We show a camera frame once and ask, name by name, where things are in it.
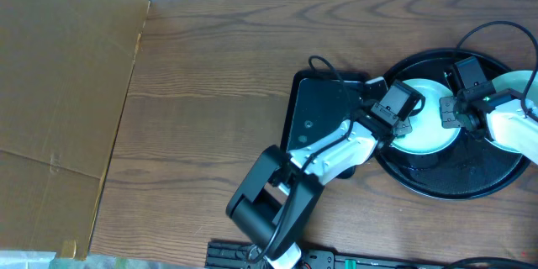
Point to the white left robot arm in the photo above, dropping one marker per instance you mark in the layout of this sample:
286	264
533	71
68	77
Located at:
275	200

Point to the black round tray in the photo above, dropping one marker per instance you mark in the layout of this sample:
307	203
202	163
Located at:
467	168

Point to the brown cardboard panel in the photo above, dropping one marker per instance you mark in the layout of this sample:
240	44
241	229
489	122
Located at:
65	71

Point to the black rectangular water tray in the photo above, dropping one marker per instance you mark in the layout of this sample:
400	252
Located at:
319	132

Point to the mint green plate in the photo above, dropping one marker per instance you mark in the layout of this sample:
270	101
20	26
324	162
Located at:
427	136
517	80

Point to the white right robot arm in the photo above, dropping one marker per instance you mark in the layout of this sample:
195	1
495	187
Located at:
505	118

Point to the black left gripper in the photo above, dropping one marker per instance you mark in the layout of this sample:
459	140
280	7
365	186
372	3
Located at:
402	127

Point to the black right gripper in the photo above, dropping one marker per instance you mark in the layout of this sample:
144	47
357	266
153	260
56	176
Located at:
448	112

